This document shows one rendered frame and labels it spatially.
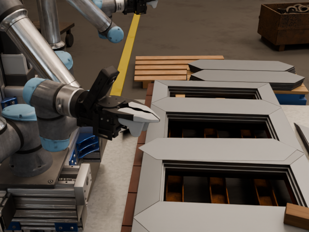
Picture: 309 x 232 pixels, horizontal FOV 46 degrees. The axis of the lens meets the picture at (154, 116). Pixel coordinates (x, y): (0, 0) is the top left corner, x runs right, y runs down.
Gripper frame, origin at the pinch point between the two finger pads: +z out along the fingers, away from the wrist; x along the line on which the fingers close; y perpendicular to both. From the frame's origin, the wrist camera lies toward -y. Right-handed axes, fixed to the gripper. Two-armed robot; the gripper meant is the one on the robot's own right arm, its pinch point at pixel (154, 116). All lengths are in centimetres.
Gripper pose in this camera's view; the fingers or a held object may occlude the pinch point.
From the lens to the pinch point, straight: 78.8
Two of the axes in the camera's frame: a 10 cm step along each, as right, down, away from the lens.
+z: 8.9, 2.4, -3.8
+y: -0.7, 9.1, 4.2
